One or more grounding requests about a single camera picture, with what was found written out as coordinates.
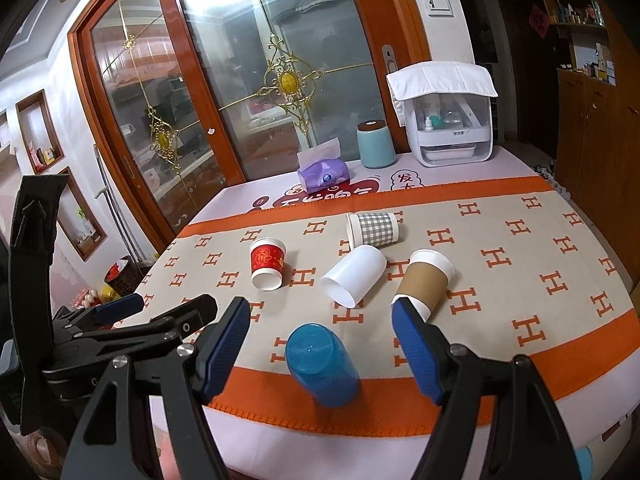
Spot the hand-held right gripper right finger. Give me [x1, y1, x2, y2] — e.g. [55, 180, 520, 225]
[391, 297, 584, 480]

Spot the wooden shelf with bottles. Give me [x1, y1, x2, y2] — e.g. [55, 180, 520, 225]
[530, 0, 622, 86]

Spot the wooden sliding glass door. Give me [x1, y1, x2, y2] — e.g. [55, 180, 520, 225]
[67, 0, 433, 252]

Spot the wooden wall niche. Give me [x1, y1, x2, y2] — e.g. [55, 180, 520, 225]
[15, 89, 66, 175]
[54, 166, 109, 262]

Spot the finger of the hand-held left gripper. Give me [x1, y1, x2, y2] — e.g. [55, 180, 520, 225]
[52, 293, 145, 342]
[75, 294, 219, 361]

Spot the dark trash bin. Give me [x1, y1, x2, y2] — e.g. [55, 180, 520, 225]
[102, 255, 147, 297]

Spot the red paper wall decoration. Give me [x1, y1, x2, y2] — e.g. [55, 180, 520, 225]
[529, 4, 550, 35]

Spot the teal canister with lid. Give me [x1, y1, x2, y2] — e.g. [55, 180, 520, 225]
[356, 119, 397, 169]

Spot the brown paper cup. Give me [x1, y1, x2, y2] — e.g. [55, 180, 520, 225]
[391, 249, 456, 322]

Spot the wooden cabinet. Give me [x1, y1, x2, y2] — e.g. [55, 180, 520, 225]
[555, 67, 640, 283]

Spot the blue plastic cup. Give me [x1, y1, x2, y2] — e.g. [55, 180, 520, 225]
[285, 323, 362, 409]

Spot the printed pink tablecloth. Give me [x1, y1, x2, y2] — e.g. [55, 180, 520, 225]
[150, 145, 640, 480]

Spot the white countertop sterilizer cabinet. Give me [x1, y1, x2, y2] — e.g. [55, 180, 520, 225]
[403, 94, 495, 167]

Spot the white plastic cup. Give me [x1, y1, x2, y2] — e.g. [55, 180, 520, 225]
[320, 245, 388, 309]

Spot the red paper cup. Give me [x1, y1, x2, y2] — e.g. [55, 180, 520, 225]
[249, 237, 287, 292]

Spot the white metal pole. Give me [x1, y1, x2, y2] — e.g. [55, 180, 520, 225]
[94, 144, 143, 267]

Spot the orange and beige patterned blanket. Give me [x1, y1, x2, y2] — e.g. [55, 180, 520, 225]
[112, 175, 640, 427]

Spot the purple tissue box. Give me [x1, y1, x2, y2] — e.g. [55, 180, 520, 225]
[297, 137, 352, 194]

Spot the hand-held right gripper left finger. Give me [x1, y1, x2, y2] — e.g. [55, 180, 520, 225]
[60, 296, 252, 480]

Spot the white folded cloth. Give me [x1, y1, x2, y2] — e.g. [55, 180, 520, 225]
[386, 61, 499, 126]

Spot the plaid paper cup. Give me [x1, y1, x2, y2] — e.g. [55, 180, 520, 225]
[346, 211, 401, 249]

